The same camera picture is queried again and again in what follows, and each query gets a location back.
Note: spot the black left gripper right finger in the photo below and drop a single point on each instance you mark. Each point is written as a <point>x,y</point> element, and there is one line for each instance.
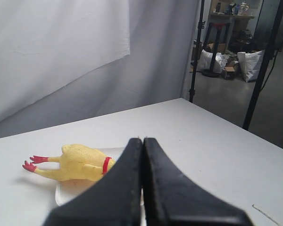
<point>172,199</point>

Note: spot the black light stand far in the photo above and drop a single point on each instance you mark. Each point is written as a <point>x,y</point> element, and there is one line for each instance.
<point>192,89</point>

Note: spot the wooden shelf with items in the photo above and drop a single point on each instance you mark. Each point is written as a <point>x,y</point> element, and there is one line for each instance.
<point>237,22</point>

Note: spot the white plastic bag right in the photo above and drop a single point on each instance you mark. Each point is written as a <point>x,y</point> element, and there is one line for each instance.
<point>250,64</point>

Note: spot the cardboard box on floor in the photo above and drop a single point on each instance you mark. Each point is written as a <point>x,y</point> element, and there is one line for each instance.
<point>229,73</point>

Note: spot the white plastic bag left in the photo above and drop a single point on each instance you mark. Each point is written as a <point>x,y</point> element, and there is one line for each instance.
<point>205,61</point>

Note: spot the black light stand near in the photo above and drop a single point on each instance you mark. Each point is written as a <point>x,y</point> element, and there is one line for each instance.
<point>269,51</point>

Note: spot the white plastic bag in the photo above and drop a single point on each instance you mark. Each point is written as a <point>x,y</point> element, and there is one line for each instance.
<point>250,64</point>
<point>205,61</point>

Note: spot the black stool red seat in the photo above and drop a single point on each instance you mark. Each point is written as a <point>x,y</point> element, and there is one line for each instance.
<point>218,26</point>

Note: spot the black light stand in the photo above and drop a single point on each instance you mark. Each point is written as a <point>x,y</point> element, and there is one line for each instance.
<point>192,89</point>
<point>269,51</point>

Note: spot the yellow rubber chicken toy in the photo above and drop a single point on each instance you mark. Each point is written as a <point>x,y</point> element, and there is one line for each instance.
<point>77,162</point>

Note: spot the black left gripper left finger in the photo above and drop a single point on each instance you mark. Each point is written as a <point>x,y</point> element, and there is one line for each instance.
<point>112,201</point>

